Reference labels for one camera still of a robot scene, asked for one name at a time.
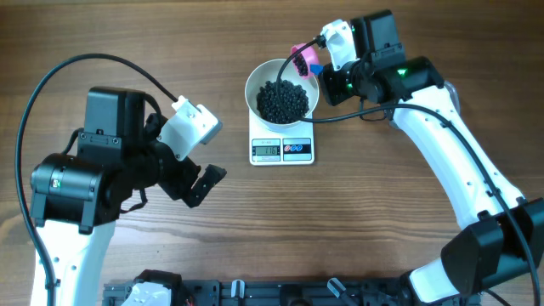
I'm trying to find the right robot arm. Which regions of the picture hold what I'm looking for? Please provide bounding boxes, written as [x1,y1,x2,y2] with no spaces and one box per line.
[317,10,543,304]

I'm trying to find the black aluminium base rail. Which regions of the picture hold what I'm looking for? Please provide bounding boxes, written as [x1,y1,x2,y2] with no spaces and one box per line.
[101,278,481,306]

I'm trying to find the white ceramic bowl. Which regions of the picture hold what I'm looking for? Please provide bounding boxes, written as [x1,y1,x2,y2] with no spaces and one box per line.
[245,59,320,122]

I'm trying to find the black camera cable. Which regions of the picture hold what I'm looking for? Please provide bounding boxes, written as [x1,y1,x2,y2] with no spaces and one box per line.
[275,36,541,306]
[14,53,179,306]

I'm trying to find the right black camera cable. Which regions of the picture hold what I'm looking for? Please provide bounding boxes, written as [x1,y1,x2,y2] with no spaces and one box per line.
[275,36,541,306]

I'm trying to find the left black camera cable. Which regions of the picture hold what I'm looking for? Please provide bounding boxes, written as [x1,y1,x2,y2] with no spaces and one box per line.
[14,53,179,306]

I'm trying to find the white digital kitchen scale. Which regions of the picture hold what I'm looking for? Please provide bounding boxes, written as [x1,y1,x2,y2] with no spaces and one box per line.
[249,111,315,166]

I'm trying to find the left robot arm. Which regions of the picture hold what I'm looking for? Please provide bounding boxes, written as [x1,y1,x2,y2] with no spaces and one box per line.
[31,87,226,305]

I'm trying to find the clear plastic container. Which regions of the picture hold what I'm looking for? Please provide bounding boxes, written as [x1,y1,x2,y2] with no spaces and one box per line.
[444,81,461,115]

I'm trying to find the black beans in bowl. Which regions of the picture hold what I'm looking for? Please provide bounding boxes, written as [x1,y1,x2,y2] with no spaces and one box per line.
[256,81,309,124]

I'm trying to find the pink scoop blue handle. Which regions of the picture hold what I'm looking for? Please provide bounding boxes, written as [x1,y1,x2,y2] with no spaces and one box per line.
[300,47,323,79]

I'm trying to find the black beans in scoop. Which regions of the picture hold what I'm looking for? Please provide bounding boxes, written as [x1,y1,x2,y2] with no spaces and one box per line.
[292,54,309,77]

